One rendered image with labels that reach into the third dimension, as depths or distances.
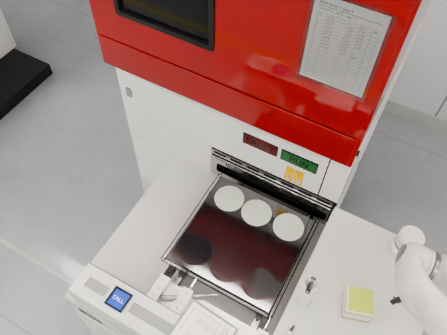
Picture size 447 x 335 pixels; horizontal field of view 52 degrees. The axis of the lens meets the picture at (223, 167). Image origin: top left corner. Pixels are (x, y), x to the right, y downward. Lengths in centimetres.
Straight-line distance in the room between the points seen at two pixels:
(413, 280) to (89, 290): 84
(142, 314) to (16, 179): 172
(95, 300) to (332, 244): 70
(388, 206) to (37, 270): 190
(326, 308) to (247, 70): 67
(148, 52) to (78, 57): 216
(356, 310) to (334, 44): 68
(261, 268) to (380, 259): 35
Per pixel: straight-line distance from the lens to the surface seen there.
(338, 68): 104
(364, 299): 131
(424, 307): 99
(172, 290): 142
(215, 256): 144
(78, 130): 299
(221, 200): 153
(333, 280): 138
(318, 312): 134
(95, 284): 138
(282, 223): 150
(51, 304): 246
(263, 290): 140
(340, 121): 115
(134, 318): 132
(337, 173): 137
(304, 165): 139
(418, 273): 100
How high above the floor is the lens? 221
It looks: 55 degrees down
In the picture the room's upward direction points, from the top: 2 degrees clockwise
